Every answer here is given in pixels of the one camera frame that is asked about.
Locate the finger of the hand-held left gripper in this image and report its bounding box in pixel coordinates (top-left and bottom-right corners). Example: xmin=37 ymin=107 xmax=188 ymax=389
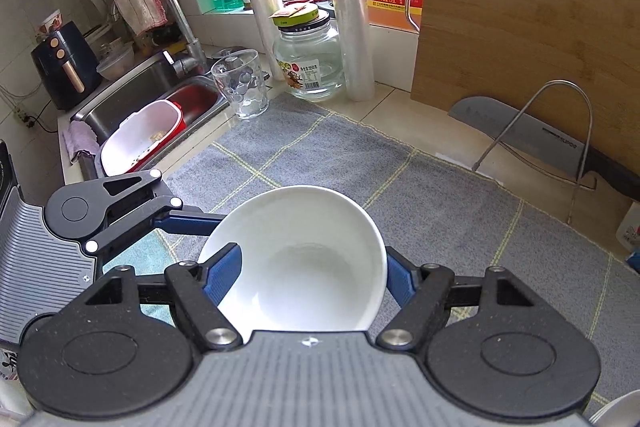
xmin=84 ymin=169 xmax=227 ymax=256

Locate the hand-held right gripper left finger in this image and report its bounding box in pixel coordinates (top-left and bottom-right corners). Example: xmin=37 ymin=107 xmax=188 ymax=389
xmin=89 ymin=243 xmax=246 ymax=352

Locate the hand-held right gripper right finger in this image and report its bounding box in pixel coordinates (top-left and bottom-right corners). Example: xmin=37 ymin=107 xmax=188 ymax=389
xmin=376 ymin=247 xmax=536 ymax=353

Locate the white floral bowl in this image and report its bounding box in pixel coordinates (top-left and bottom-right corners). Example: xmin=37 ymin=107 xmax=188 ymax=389
xmin=589 ymin=388 xmax=640 ymax=427
xmin=197 ymin=185 xmax=389 ymax=334

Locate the teal printed mat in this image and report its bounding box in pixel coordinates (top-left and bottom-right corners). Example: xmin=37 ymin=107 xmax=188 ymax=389
xmin=99 ymin=227 xmax=202 ymax=324

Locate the white and red basin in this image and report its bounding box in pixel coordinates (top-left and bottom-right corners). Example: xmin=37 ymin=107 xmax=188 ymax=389
xmin=100 ymin=100 xmax=184 ymax=176

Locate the purple rag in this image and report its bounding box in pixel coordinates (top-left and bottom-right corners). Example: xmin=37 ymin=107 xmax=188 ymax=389
xmin=62 ymin=120 xmax=101 ymax=164

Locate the grey checked dish mat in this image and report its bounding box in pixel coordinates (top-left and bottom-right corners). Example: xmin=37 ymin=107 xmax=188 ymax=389
xmin=162 ymin=93 xmax=640 ymax=408

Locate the steel sink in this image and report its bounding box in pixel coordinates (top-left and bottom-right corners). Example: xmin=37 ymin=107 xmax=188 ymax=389
xmin=70 ymin=50 xmax=232 ymax=158

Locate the dotted clear glass cup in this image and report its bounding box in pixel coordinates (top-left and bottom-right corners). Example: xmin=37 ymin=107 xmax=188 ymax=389
xmin=210 ymin=49 xmax=270 ymax=120

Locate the clear plastic container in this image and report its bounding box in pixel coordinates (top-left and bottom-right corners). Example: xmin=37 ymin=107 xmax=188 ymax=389
xmin=96 ymin=42 xmax=136 ymax=81

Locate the steel faucet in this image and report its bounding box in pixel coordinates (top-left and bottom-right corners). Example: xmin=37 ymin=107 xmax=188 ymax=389
xmin=112 ymin=0 xmax=212 ymax=78

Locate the black air fryer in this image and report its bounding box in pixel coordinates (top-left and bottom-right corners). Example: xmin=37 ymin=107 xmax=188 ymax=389
xmin=30 ymin=20 xmax=101 ymax=111

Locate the green lid glass jar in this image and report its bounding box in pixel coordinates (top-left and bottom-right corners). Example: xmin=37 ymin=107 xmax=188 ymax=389
xmin=272 ymin=1 xmax=347 ymax=101

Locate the short plastic wrap roll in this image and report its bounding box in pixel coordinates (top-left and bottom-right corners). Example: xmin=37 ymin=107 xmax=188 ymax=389
xmin=238 ymin=0 xmax=287 ymax=82

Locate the white and pink dish cloth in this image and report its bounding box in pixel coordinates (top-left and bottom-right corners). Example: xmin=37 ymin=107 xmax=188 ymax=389
xmin=113 ymin=0 xmax=170 ymax=34

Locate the white and blue salt bag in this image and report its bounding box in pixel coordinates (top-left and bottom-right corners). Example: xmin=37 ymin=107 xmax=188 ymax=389
xmin=614 ymin=202 xmax=640 ymax=275

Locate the tall plastic wrap roll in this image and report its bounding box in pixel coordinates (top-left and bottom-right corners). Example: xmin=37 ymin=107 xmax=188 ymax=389
xmin=318 ymin=0 xmax=377 ymax=104

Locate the wooden cutting board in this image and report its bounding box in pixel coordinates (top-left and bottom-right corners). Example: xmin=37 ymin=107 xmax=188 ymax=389
xmin=410 ymin=0 xmax=640 ymax=210

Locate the wall power outlet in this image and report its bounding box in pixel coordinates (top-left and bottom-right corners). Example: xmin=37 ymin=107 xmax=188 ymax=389
xmin=15 ymin=104 xmax=37 ymax=131

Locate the black handled kitchen knife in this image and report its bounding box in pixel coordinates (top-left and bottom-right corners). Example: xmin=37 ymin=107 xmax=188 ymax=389
xmin=447 ymin=95 xmax=640 ymax=204

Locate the steel wire rack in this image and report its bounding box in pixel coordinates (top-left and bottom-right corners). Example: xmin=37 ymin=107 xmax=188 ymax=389
xmin=470 ymin=79 xmax=597 ymax=226

